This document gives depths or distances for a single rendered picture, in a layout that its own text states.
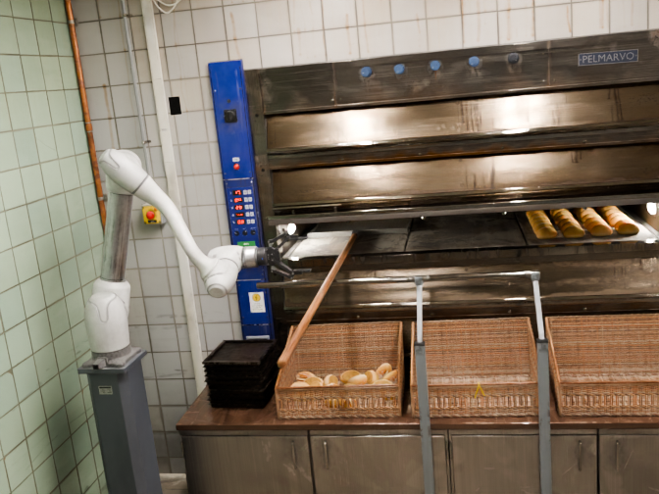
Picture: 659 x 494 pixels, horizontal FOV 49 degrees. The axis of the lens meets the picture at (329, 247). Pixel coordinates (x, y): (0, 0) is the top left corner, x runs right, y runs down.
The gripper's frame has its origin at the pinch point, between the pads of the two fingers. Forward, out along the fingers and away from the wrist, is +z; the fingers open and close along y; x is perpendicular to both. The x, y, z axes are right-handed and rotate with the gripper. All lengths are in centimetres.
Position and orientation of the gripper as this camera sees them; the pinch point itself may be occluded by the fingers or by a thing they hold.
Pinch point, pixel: (306, 254)
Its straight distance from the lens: 294.2
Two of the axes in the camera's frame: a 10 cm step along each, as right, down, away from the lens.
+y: 0.9, 9.7, 2.2
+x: -1.6, 2.4, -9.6
